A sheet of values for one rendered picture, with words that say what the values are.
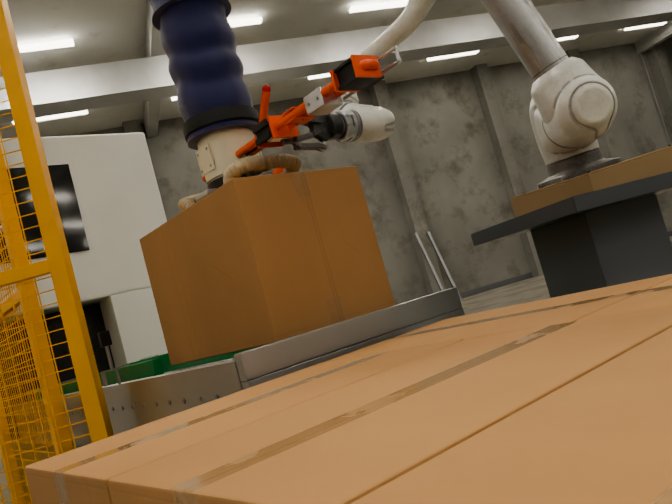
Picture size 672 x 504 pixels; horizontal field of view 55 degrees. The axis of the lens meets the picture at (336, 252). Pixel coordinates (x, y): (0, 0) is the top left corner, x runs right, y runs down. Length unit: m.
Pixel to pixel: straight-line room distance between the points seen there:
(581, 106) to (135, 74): 8.01
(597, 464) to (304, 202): 1.34
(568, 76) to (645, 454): 1.44
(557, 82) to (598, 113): 0.13
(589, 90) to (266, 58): 8.14
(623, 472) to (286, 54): 9.47
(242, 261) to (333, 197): 0.31
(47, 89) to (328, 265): 7.83
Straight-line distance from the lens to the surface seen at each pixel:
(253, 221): 1.53
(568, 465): 0.37
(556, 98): 1.73
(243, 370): 1.36
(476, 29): 11.13
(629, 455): 0.37
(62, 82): 9.26
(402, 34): 1.98
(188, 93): 1.91
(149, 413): 1.89
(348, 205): 1.72
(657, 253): 1.95
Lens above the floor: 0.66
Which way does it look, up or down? 4 degrees up
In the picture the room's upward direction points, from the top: 16 degrees counter-clockwise
